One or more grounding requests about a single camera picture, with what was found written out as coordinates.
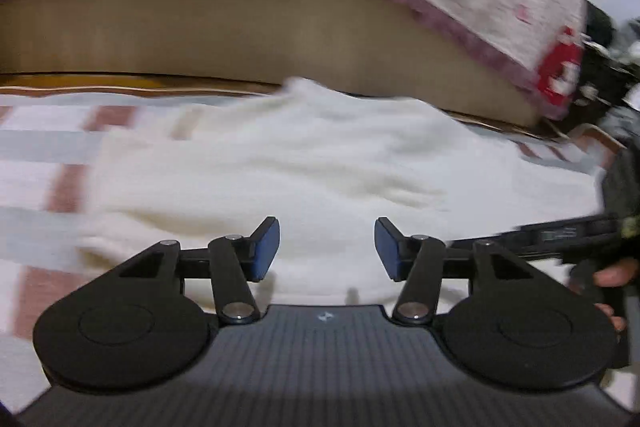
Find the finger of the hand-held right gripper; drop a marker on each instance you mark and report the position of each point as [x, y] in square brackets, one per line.
[550, 234]

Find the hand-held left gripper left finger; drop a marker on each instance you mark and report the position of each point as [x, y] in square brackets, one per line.
[267, 249]

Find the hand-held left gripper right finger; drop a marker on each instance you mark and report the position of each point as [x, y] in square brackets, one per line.
[387, 252]

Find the white towel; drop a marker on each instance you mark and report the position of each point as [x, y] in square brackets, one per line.
[300, 157]

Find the person's right hand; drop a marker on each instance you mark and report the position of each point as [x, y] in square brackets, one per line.
[612, 277]

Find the pink and grey checked blanket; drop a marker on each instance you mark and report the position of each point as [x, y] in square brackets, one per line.
[30, 147]

